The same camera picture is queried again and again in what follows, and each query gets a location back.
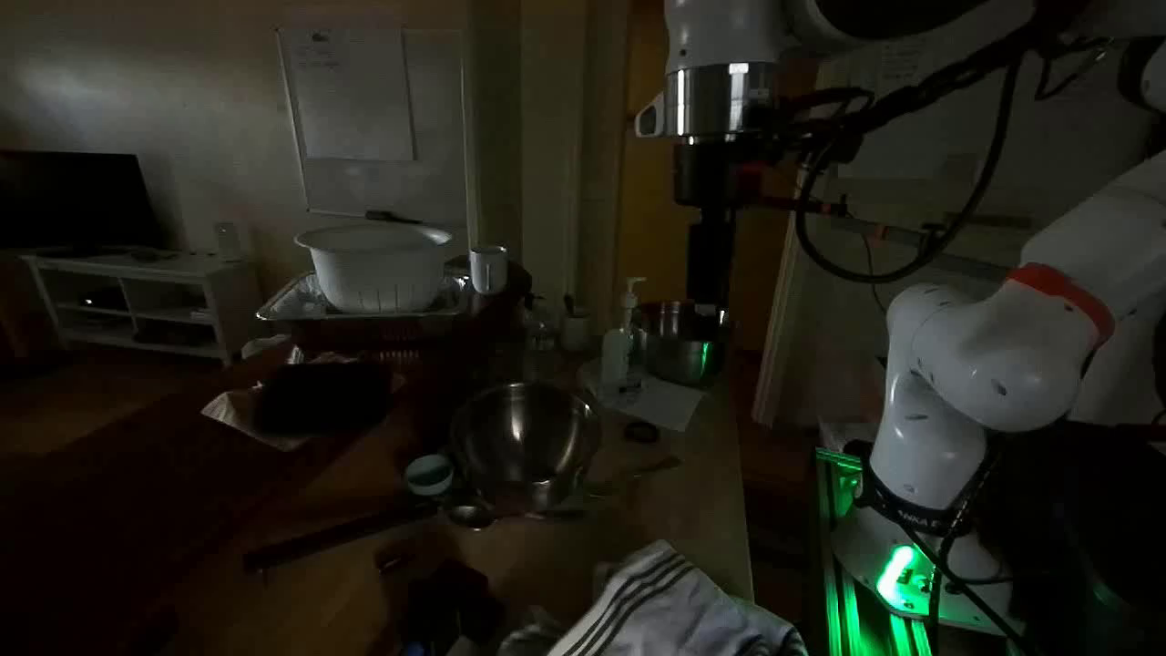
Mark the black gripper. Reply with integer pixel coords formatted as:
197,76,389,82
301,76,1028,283
669,139,757,310

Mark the clear plastic bottle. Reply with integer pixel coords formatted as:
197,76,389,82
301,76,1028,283
556,293,593,361

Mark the steel mixing bowl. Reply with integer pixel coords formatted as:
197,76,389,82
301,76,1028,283
629,299,734,389
448,379,608,514

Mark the wooden door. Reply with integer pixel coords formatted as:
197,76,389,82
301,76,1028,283
611,0,807,357

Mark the clear pump soap dispenser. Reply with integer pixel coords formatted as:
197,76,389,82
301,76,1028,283
598,275,654,393

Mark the white paper sheet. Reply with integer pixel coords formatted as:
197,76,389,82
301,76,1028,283
588,366,707,438

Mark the tall white mug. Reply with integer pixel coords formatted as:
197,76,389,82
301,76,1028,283
468,240,515,299

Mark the white striped kitchen towel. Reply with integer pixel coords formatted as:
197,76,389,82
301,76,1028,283
544,541,813,656

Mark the small round metal scoop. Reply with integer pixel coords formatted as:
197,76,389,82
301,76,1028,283
446,500,498,531

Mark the large white tub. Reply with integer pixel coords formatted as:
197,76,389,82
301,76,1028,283
293,218,454,316

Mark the small pale cup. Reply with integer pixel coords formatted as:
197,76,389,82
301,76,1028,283
402,452,461,500

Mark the dark bag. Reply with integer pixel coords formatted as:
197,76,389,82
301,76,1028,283
247,355,397,442

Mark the metal serving tray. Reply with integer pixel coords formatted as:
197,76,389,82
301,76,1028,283
253,271,479,329

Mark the long dark utensil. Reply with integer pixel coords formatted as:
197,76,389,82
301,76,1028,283
241,500,433,575

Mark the white flat board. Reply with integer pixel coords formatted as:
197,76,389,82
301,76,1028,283
197,343,403,455

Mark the white television stand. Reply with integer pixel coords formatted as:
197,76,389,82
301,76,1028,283
18,247,260,366

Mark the black television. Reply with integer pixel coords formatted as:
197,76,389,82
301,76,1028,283
0,146,167,260

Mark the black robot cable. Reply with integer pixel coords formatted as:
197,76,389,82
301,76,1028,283
751,16,1062,288

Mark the white paper on wall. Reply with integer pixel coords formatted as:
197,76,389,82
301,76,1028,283
275,21,423,169

